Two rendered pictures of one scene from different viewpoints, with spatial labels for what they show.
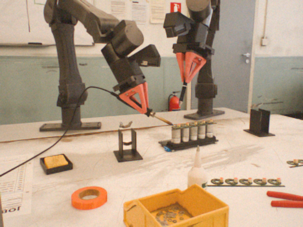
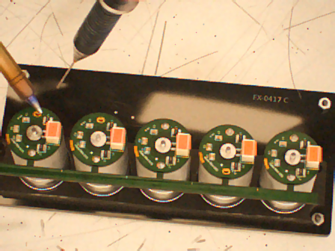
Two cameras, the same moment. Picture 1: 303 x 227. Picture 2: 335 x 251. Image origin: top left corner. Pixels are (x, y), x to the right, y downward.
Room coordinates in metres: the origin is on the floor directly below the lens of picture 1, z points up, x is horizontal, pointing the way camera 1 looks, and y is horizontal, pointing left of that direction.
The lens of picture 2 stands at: (0.57, -0.22, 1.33)
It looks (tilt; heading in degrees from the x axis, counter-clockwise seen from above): 69 degrees down; 35
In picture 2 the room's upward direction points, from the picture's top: straight up
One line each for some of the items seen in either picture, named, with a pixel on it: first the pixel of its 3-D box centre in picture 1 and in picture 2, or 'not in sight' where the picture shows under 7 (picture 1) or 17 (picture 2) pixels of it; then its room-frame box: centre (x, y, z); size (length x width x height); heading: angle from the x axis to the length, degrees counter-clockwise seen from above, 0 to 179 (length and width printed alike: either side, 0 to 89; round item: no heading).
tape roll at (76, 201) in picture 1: (89, 197); not in sight; (0.44, 0.11, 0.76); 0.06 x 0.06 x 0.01
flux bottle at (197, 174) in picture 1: (197, 173); not in sight; (0.44, -0.08, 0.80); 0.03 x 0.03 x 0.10
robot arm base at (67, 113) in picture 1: (71, 116); not in sight; (0.93, 0.28, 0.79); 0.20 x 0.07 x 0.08; 97
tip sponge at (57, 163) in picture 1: (56, 163); not in sight; (0.59, 0.22, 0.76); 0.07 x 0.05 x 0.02; 32
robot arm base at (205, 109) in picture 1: (205, 106); not in sight; (1.14, -0.22, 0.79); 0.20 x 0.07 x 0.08; 132
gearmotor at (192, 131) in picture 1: (192, 133); (163, 164); (0.73, -0.11, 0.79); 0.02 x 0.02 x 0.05
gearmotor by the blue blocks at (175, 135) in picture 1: (175, 135); (40, 152); (0.70, -0.06, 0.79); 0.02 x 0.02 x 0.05
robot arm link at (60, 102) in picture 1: (72, 98); not in sight; (0.93, 0.28, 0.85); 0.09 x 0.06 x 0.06; 134
